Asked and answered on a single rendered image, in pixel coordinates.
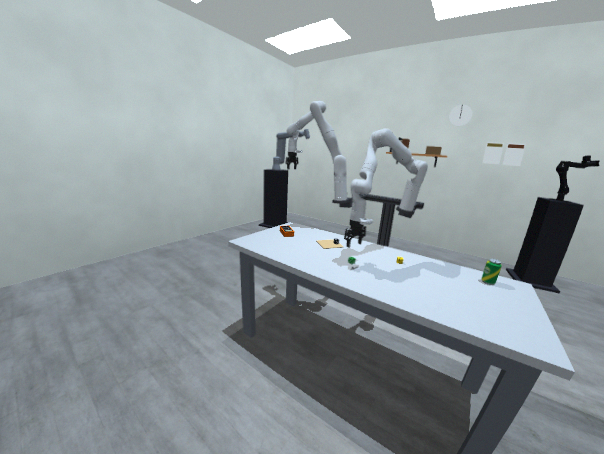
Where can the tan square mat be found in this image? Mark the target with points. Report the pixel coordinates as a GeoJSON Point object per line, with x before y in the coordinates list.
{"type": "Point", "coordinates": [329, 244]}

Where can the orange pocket multimeter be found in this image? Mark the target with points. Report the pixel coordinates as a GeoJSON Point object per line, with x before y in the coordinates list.
{"type": "Point", "coordinates": [287, 231]}

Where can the green drink can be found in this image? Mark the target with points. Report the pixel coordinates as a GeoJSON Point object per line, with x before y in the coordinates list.
{"type": "Point", "coordinates": [491, 271]}

